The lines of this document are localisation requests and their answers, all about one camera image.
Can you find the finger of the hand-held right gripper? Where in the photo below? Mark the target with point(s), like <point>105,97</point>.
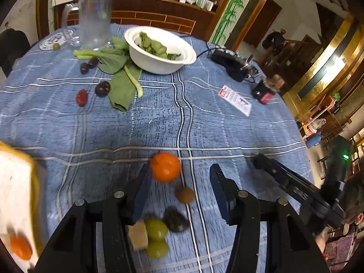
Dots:
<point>284,176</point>

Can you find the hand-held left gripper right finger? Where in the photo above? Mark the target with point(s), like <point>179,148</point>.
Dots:
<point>220,193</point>

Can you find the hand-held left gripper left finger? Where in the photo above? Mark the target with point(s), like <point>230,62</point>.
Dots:
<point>142,193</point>

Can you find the orange tangerine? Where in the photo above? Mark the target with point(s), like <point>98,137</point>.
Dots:
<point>165,167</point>

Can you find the brown kiwi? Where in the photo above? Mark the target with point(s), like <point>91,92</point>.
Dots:
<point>185,194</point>

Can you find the small pale pomelo wedge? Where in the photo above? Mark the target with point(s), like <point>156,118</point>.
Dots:
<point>138,234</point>

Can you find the dark purple passion fruit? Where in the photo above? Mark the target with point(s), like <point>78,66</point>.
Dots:
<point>176,219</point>

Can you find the white plastic bag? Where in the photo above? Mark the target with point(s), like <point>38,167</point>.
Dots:
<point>316,124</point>

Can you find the blue plaid tablecloth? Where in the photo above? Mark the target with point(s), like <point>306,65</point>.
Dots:
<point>113,130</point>

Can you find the black cylinder red label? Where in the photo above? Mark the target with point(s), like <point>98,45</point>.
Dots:
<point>263,92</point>

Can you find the white paper card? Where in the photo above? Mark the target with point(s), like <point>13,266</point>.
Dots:
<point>237,101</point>

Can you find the bok choy leaf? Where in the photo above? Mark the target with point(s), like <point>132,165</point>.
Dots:
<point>111,59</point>
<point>123,91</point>

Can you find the dark purple grape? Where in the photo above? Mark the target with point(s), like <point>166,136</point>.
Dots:
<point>84,68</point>
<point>102,88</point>
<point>93,62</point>

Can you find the red jujube date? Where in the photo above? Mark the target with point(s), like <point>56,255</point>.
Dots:
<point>82,97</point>

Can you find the wooden stair railing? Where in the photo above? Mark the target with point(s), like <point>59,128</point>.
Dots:
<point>298,59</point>

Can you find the black power strip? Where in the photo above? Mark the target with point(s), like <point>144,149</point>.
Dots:
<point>227,61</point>

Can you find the small orange kumquat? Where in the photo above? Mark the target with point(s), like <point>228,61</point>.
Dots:
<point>20,247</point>

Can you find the white bowl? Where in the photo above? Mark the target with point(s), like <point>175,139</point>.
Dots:
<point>159,54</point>

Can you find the green leaves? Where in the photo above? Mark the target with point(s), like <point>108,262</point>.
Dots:
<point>155,47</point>

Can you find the brown wooden door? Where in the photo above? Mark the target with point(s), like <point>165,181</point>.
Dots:
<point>263,20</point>

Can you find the small green grape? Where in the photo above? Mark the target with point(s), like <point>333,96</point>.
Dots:
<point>56,46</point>

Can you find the plastic packet with olive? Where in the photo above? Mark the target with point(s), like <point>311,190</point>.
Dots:
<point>49,43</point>

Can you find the clear glass pitcher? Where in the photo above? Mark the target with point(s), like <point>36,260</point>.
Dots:
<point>95,20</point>

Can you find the wooden counter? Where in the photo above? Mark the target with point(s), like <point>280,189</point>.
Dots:
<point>159,14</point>

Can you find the white boxes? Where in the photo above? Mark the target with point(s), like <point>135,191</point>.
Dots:
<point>203,2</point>

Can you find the black chair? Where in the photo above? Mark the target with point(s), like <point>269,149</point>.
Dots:
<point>14,48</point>

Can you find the green bamboo wall decal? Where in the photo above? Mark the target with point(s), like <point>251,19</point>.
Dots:
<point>230,8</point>

